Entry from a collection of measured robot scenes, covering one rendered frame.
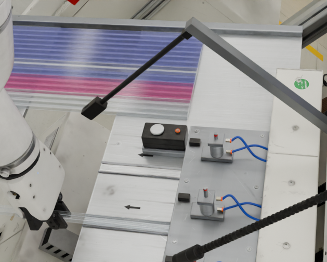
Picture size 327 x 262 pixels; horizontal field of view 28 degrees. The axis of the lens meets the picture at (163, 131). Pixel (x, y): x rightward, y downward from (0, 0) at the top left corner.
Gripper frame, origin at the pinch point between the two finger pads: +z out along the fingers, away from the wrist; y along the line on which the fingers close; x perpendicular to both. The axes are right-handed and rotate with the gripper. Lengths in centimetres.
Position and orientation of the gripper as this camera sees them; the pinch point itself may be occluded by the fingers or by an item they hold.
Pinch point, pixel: (56, 214)
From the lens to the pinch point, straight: 110.1
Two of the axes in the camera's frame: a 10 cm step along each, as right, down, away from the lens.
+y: 1.9, -7.6, 6.2
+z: 2.8, 6.4, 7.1
